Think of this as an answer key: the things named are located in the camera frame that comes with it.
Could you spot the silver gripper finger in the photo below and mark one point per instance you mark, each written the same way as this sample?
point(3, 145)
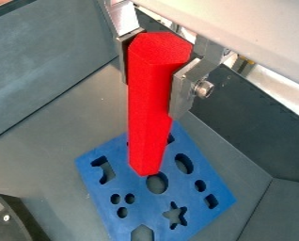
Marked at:
point(124, 21)

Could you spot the red hexagonal prism block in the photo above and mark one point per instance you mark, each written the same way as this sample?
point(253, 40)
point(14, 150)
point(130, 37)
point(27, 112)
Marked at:
point(157, 53)

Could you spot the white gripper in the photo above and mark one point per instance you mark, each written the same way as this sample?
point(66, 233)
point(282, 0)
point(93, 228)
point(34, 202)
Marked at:
point(258, 28)

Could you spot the black curved cradle stand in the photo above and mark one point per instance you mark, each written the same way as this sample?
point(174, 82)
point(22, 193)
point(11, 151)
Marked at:
point(18, 224)

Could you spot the blue foam shape-sorter board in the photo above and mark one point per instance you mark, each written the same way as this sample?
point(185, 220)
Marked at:
point(162, 207)

